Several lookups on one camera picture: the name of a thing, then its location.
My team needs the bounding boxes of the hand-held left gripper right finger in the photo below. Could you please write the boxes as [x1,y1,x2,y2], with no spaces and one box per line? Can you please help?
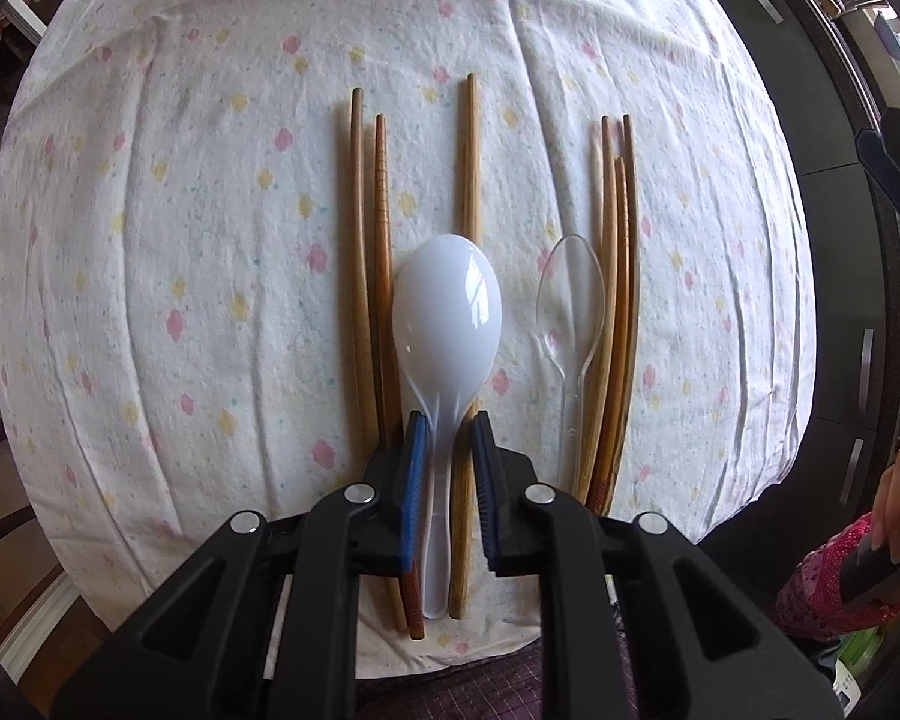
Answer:
[469,411,845,720]

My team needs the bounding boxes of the clear plastic spoon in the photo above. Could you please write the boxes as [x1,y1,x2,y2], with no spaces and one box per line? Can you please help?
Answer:
[536,234,608,496]

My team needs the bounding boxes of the person's plaid clothing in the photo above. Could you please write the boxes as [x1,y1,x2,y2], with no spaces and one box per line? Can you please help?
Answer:
[352,641,556,720]

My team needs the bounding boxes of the white plastic soup spoon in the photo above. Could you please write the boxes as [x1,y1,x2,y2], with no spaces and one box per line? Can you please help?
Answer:
[391,234,505,620]

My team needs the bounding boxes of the floral white tablecloth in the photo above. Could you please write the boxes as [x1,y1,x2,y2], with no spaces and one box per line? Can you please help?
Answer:
[0,0,818,672]

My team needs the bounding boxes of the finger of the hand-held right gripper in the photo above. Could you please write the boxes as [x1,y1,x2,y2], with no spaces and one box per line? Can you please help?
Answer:
[855,106,900,241]

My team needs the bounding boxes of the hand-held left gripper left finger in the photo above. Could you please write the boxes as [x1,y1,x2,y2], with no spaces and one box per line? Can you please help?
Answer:
[52,411,430,720]

